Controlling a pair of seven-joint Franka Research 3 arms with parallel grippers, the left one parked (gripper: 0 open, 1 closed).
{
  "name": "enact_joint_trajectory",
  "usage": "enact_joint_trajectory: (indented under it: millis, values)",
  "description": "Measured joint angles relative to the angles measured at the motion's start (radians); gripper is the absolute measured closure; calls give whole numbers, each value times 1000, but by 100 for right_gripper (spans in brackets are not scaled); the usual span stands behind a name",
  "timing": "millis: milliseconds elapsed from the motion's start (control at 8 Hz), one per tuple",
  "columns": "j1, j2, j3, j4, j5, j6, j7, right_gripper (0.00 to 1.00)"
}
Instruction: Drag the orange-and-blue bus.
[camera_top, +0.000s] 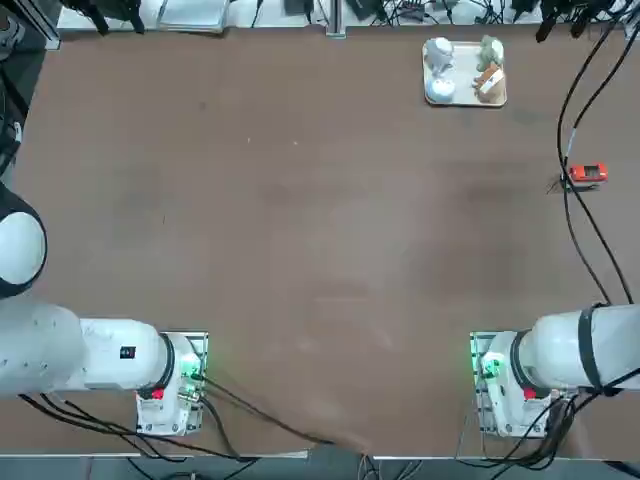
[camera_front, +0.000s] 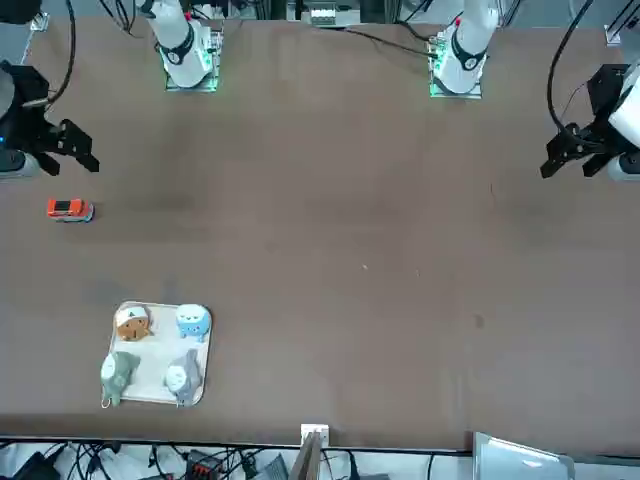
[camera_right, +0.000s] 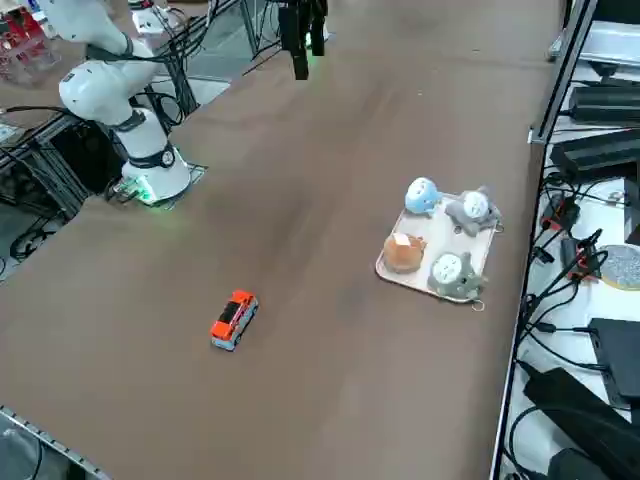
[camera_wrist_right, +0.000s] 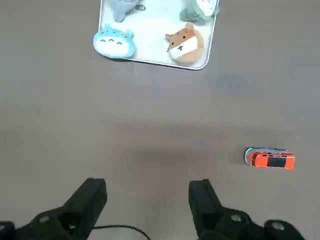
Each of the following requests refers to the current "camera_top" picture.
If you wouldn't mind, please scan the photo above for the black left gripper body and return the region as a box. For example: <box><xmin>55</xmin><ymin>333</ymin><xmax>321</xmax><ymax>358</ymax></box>
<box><xmin>62</xmin><ymin>0</ymin><xmax>144</xmax><ymax>15</ymax></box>

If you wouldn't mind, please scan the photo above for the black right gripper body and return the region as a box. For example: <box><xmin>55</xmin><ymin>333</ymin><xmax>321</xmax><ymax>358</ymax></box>
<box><xmin>542</xmin><ymin>0</ymin><xmax>609</xmax><ymax>22</ymax></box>

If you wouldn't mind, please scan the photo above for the orange-and-blue toy bus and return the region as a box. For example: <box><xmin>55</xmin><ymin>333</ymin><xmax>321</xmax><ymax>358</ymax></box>
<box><xmin>568</xmin><ymin>162</ymin><xmax>610</xmax><ymax>190</ymax></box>

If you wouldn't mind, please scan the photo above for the silver metal tray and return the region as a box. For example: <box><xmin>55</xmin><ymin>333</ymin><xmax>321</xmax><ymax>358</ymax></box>
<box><xmin>156</xmin><ymin>0</ymin><xmax>232</xmax><ymax>34</ymax></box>

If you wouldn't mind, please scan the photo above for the green plush toy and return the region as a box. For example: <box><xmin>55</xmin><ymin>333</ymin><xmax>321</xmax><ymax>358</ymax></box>
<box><xmin>474</xmin><ymin>34</ymin><xmax>505</xmax><ymax>72</ymax></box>

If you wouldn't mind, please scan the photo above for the orange brown plush toy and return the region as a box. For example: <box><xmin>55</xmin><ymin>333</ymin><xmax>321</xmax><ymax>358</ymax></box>
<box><xmin>472</xmin><ymin>63</ymin><xmax>505</xmax><ymax>104</ymax></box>

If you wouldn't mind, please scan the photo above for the beige plastic tray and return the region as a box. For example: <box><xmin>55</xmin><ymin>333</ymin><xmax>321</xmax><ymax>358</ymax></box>
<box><xmin>422</xmin><ymin>39</ymin><xmax>509</xmax><ymax>107</ymax></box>

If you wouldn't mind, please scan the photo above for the blue white plush toy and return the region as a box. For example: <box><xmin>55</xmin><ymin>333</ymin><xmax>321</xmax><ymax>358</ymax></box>
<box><xmin>424</xmin><ymin>77</ymin><xmax>456</xmax><ymax>105</ymax></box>

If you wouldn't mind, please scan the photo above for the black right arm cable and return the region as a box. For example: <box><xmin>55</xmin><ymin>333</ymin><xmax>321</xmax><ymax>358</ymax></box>
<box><xmin>556</xmin><ymin>19</ymin><xmax>635</xmax><ymax>307</ymax></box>

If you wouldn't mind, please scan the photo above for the aluminium frame post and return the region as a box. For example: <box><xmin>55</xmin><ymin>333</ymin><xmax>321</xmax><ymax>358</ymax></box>
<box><xmin>324</xmin><ymin>0</ymin><xmax>347</xmax><ymax>38</ymax></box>

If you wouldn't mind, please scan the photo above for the black cable bundle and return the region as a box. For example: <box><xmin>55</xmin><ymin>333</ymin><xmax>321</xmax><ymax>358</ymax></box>
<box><xmin>453</xmin><ymin>384</ymin><xmax>579</xmax><ymax>470</ymax></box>
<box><xmin>18</xmin><ymin>392</ymin><xmax>257</xmax><ymax>463</ymax></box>

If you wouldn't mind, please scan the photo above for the black base cable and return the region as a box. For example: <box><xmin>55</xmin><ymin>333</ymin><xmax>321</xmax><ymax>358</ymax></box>
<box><xmin>199</xmin><ymin>374</ymin><xmax>341</xmax><ymax>447</ymax></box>

